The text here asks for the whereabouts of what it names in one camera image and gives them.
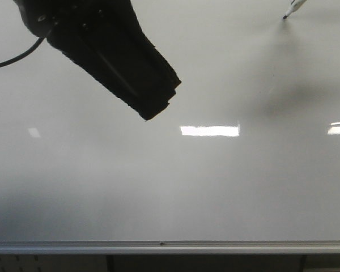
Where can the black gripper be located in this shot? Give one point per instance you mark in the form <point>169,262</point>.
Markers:
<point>106,40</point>

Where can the taped whiteboard marker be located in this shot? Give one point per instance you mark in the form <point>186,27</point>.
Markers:
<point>294,6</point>

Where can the white whiteboard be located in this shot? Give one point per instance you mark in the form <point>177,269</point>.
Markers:
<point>248,148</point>

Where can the grey perforated panel below board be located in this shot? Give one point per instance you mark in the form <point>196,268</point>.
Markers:
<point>28,262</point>

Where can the aluminium whiteboard tray rail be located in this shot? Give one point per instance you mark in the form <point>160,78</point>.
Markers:
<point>170,247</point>

